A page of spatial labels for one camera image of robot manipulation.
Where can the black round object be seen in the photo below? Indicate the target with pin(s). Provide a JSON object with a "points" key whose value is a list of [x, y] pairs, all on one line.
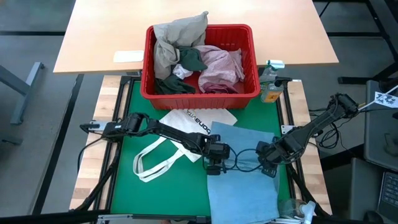
{"points": [[373, 217]]}

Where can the grey desk leg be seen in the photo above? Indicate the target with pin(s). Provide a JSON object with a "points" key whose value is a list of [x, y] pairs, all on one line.
{"points": [[28, 84]]}

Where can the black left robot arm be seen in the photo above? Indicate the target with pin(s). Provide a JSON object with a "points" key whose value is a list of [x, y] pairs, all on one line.
{"points": [[168, 130]]}

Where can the black desk leg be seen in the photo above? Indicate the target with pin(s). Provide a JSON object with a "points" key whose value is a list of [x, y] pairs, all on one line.
{"points": [[357, 80]]}

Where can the grey keyboard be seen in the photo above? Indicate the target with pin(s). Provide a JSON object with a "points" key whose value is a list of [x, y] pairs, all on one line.
{"points": [[388, 193]]}

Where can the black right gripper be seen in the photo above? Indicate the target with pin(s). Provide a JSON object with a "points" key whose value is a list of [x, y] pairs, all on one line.
{"points": [[276, 152]]}

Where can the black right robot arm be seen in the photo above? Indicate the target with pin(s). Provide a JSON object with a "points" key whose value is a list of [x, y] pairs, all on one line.
{"points": [[323, 119]]}

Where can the light wooden desk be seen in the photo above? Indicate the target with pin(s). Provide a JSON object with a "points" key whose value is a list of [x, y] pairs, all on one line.
{"points": [[109, 31]]}

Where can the spray bottle with green label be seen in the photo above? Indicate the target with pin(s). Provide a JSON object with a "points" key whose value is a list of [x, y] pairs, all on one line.
{"points": [[268, 74]]}

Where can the beige grey garment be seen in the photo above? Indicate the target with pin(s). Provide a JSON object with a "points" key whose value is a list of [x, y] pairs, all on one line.
{"points": [[177, 34]]}

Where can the white garment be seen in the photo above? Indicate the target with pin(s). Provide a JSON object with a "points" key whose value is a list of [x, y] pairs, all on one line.
{"points": [[182, 72]]}

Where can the red plastic laundry basket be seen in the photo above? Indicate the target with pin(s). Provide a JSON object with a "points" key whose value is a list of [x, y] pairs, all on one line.
{"points": [[149, 93]]}

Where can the clear spray bottle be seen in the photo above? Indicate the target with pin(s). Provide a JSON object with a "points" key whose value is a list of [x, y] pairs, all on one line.
{"points": [[292, 209]]}

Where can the light blue garment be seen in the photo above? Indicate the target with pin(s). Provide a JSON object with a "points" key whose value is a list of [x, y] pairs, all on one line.
{"points": [[242, 193]]}

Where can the white tote bag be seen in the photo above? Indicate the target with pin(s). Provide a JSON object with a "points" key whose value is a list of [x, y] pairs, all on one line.
{"points": [[186, 119]]}

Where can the green table mat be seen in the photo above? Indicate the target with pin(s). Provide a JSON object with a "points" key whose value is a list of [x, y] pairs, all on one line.
{"points": [[174, 199]]}

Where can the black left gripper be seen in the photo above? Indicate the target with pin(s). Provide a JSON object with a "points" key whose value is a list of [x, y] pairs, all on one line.
{"points": [[217, 152]]}

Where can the white marker tag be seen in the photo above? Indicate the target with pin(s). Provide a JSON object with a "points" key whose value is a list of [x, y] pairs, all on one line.
{"points": [[385, 99]]}

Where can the dark green garment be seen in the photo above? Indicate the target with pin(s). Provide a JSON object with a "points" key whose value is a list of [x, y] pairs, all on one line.
{"points": [[189, 57]]}

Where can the white rod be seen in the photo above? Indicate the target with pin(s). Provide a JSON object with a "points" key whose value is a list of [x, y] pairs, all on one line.
{"points": [[367, 105]]}

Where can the pink garment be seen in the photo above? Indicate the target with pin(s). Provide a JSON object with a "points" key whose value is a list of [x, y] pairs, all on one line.
{"points": [[220, 65]]}

